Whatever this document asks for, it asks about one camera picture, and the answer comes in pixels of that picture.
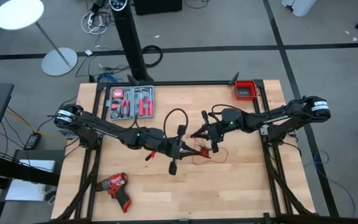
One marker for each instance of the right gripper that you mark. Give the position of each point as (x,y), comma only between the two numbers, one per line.
(216,132)

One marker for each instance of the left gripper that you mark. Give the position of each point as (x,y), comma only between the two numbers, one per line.
(179,149)

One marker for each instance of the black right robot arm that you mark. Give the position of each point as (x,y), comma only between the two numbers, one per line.
(275,118)

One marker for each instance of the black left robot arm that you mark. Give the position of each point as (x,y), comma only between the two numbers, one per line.
(104,126)

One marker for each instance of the small red plastic bin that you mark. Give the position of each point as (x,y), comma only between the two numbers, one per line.
(236,90)

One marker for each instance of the grey tool kit case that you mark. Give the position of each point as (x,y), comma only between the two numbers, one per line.
(131,93)

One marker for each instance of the red tape measure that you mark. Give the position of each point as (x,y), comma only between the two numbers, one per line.
(117,93)

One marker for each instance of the black tower fan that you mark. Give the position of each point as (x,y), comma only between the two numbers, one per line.
(129,37)

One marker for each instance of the black box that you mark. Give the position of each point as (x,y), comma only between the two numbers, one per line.
(157,6)

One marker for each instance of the small white adapter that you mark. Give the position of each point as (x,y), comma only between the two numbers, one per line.
(88,52)

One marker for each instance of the black side stand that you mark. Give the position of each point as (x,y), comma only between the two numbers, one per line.
(39,154)

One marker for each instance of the white flat box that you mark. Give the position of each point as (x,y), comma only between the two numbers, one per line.
(37,165)

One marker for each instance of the white plastic container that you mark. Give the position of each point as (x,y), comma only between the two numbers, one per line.
(300,6)

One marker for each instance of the black power adapter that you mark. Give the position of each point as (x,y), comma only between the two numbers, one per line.
(33,141)

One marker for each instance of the white round side table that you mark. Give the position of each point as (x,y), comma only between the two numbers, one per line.
(19,14)

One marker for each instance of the black aluminium rig frame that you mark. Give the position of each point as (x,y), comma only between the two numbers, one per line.
(197,83)

